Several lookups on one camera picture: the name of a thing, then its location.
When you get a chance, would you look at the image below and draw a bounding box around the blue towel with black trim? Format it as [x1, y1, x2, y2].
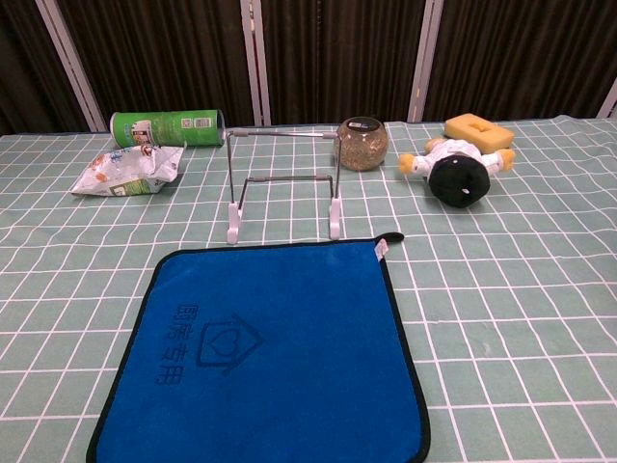
[85, 231, 431, 463]

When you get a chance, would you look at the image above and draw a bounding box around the round glass jar of seeds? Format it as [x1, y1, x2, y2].
[335, 116, 389, 172]

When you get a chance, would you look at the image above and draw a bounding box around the plush doll with black hair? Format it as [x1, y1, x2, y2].
[397, 136, 517, 209]

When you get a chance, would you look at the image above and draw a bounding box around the dark brown curtain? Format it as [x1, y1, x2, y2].
[0, 0, 617, 137]

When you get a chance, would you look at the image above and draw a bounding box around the green cylindrical chip can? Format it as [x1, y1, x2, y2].
[109, 109, 227, 149]

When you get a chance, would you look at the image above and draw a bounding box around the crumpled white snack bag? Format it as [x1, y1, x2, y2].
[70, 143, 186, 198]

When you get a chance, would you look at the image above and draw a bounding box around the yellow sponge block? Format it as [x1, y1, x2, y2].
[443, 113, 515, 150]

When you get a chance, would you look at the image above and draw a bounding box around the green checked tablecloth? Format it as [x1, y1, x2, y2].
[0, 114, 617, 463]

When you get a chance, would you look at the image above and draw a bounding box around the white metal drying rack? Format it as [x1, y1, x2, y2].
[225, 127, 344, 245]

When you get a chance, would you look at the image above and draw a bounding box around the white partition post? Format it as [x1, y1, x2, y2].
[239, 0, 273, 128]
[596, 77, 617, 119]
[34, 0, 108, 133]
[406, 0, 445, 123]

